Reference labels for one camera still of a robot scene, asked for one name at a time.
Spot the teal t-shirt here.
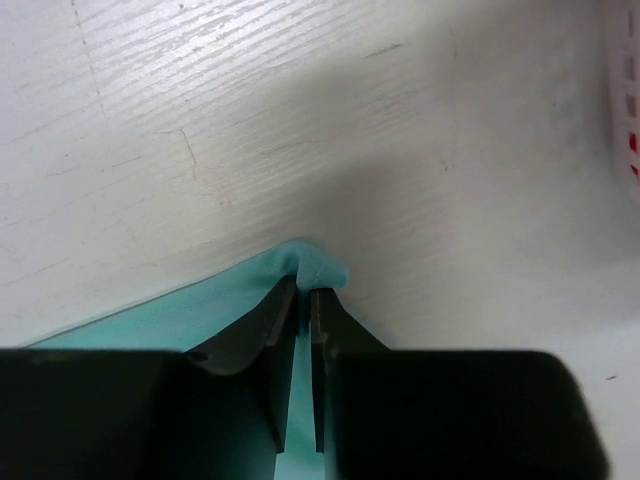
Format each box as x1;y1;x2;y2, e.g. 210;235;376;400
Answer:
35;240;349;479

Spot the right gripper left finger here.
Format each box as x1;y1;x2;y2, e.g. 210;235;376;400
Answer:
1;277;298;479

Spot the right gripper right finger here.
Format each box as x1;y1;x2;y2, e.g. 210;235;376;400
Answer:
309;289;610;479

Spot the white plastic basket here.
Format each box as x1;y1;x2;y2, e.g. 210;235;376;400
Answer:
602;0;639;203

